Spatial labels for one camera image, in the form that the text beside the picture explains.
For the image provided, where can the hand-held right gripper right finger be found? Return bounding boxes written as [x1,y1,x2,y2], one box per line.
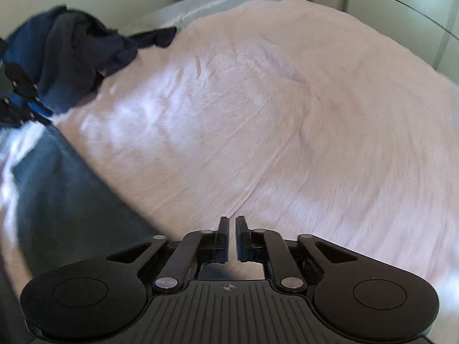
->
[236,216,359,292]

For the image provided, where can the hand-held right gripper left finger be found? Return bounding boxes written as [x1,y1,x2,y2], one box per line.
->
[107,216,230,294]

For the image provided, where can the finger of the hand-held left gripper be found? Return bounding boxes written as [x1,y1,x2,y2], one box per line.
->
[0,95,53,127]
[0,62,38,96]

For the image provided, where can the dark blue garment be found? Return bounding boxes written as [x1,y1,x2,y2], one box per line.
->
[3,5,177,114]

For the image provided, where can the dark grey jeans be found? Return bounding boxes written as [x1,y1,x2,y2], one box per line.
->
[11,124,166,284]

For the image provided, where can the pink fleece blanket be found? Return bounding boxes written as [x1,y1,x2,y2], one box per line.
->
[0,0,459,330]

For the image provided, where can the pale bed sheet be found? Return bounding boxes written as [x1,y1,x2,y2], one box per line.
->
[124,0,287,34]

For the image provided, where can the white glossy wardrobe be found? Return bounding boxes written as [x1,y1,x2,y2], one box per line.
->
[343,0,459,84]

